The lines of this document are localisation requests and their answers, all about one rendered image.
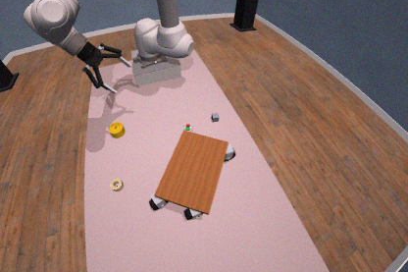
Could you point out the wooden dolly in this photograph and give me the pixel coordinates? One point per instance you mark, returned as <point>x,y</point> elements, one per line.
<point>192,175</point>

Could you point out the yellow short cylinder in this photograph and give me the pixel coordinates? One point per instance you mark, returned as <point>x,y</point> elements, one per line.
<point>117,130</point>

